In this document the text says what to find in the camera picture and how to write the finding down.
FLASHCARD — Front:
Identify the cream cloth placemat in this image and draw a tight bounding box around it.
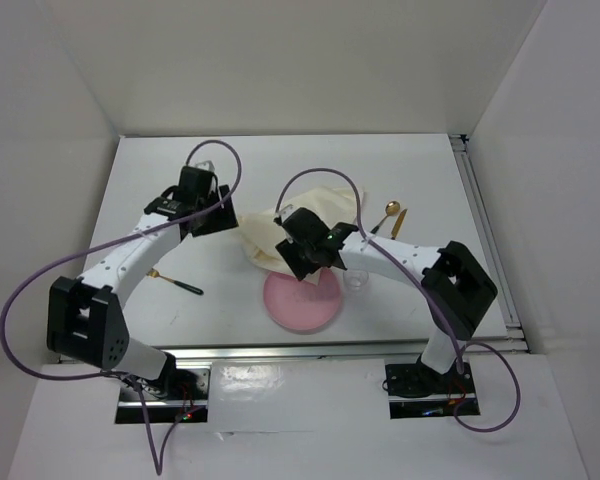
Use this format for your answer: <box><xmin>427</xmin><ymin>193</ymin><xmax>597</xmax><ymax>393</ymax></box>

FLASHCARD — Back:
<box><xmin>238</xmin><ymin>187</ymin><xmax>357</xmax><ymax>285</ymax></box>

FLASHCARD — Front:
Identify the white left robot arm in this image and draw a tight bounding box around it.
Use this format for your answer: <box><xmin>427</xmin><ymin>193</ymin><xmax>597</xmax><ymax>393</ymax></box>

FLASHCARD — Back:
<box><xmin>46</xmin><ymin>161</ymin><xmax>238</xmax><ymax>399</ymax></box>

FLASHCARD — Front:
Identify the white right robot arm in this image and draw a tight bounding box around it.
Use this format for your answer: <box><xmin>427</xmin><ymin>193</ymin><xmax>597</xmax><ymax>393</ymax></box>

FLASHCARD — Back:
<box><xmin>274</xmin><ymin>205</ymin><xmax>498</xmax><ymax>392</ymax></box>

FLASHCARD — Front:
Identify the clear plastic cup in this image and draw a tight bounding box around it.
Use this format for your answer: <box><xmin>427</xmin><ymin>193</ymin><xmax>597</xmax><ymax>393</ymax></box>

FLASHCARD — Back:
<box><xmin>342</xmin><ymin>270</ymin><xmax>369</xmax><ymax>292</ymax></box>

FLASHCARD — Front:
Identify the pink round plate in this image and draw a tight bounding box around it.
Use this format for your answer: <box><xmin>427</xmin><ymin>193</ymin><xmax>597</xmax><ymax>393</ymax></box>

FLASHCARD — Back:
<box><xmin>262</xmin><ymin>269</ymin><xmax>342</xmax><ymax>334</ymax></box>

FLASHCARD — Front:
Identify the gold fork green handle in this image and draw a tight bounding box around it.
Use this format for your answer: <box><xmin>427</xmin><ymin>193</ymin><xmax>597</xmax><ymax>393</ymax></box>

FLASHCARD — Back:
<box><xmin>147</xmin><ymin>269</ymin><xmax>204</xmax><ymax>296</ymax></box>

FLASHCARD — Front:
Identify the gold knife green handle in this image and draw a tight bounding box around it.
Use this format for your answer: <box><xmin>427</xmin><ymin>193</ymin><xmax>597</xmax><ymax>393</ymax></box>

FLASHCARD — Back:
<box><xmin>390</xmin><ymin>209</ymin><xmax>408</xmax><ymax>240</ymax></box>

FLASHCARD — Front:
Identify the gold spoon green handle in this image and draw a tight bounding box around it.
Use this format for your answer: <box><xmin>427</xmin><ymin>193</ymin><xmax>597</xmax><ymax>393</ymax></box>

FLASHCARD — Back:
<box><xmin>371</xmin><ymin>200</ymin><xmax>401</xmax><ymax>234</ymax></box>

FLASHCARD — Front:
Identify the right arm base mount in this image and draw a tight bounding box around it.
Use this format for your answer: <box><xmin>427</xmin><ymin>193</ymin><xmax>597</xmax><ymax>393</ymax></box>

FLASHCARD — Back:
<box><xmin>381</xmin><ymin>362</ymin><xmax>480</xmax><ymax>419</ymax></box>

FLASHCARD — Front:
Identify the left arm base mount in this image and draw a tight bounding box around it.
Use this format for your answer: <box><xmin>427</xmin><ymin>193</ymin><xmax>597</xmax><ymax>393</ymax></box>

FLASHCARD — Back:
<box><xmin>114</xmin><ymin>364</ymin><xmax>212</xmax><ymax>425</ymax></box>

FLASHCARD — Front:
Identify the aluminium front frame rail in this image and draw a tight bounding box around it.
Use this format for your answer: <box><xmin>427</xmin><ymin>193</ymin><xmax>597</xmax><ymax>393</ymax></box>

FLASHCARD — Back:
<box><xmin>57</xmin><ymin>337</ymin><xmax>531</xmax><ymax>364</ymax></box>

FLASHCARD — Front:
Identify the aluminium frame rail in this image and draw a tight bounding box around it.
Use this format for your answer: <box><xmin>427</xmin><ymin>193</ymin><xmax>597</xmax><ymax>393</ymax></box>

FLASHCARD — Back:
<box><xmin>57</xmin><ymin>337</ymin><xmax>531</xmax><ymax>364</ymax></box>
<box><xmin>448</xmin><ymin>134</ymin><xmax>530</xmax><ymax>354</ymax></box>

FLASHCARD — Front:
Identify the aluminium right frame rail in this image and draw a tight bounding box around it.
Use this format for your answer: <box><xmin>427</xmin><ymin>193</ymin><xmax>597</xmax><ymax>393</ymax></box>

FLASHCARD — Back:
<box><xmin>448</xmin><ymin>134</ymin><xmax>530</xmax><ymax>354</ymax></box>

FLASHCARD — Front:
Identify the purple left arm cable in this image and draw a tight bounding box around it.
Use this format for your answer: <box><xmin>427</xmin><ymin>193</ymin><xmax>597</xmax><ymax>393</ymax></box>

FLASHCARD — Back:
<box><xmin>0</xmin><ymin>139</ymin><xmax>245</xmax><ymax>476</ymax></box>

